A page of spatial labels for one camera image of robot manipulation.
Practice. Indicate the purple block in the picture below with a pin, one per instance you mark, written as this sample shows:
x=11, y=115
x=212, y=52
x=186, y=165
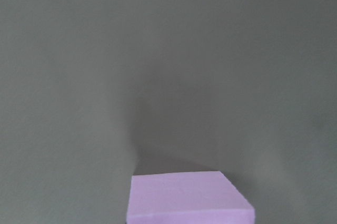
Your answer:
x=187, y=197

